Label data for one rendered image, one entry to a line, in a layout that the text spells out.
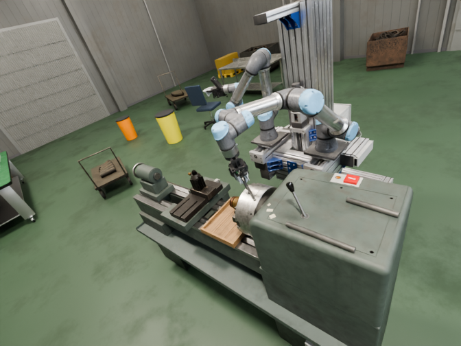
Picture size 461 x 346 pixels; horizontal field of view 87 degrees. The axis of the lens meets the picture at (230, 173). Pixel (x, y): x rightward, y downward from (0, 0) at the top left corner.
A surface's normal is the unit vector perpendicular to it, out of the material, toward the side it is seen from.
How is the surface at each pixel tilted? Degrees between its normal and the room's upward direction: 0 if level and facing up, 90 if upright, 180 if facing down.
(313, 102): 84
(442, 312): 0
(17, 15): 90
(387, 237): 0
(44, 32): 90
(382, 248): 0
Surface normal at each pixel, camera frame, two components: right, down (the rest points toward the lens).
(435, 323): -0.25, -0.81
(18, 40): 0.69, 0.24
